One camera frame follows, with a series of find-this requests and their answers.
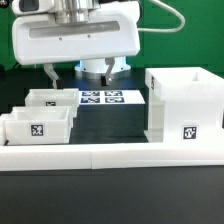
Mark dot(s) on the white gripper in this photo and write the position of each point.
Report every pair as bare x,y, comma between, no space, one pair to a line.
56,31

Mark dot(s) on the white drawer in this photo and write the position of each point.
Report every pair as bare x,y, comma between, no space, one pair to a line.
39,125
54,97

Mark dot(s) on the white drawer cabinet box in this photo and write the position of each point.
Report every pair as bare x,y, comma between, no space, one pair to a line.
186,104

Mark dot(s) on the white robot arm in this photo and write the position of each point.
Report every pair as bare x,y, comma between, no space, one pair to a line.
100,66

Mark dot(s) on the fiducial marker sheet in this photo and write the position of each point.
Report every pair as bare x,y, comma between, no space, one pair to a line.
110,97

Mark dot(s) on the white front fence wall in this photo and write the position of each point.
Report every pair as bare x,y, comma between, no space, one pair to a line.
110,156

